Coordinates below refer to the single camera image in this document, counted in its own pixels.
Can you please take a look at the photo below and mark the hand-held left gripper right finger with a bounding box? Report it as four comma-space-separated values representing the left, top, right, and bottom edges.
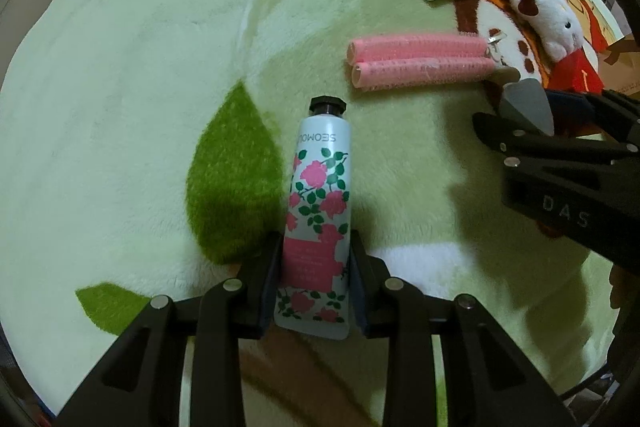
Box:
349, 229, 572, 427

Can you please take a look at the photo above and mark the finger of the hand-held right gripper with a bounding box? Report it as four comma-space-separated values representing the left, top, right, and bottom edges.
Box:
472, 112, 640, 180
482, 67, 640, 134

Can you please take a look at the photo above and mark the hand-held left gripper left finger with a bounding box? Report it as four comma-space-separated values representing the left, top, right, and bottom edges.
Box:
57, 231, 282, 427

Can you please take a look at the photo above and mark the green printed blanket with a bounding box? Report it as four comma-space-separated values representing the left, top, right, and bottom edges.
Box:
0, 0, 632, 427

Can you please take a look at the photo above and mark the grey wedge sponge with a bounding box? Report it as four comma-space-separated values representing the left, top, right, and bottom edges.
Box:
499, 79, 557, 136

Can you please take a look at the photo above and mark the white cat plush toy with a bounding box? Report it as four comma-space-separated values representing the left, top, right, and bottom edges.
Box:
509, 0, 607, 94

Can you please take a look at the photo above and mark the rose print hand cream tube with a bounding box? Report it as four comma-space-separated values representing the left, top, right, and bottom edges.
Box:
274, 96, 354, 341

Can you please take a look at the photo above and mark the silver hair clip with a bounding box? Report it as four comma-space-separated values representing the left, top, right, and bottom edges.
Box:
479, 33, 507, 62

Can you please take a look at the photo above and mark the pink hair roller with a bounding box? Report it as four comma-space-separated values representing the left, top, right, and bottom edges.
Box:
350, 56, 497, 92
347, 33, 489, 64

